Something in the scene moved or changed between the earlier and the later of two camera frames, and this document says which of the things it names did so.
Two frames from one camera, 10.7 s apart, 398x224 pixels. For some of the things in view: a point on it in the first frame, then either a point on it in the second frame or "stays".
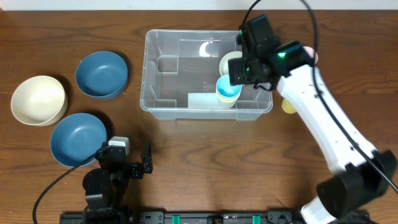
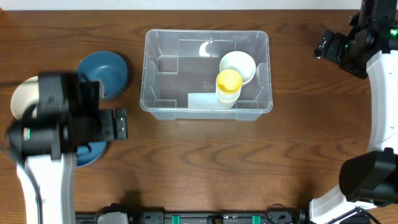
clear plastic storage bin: (180, 72) stays
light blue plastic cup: (224, 87) → (226, 98)
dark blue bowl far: (102, 74) stays
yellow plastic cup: (286, 107) → (229, 81)
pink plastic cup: (311, 51) → (229, 95)
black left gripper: (135, 170) → (112, 132)
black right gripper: (238, 71) → (335, 53)
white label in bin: (203, 100) stays
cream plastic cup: (224, 104) stays
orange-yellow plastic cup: (228, 99) stays
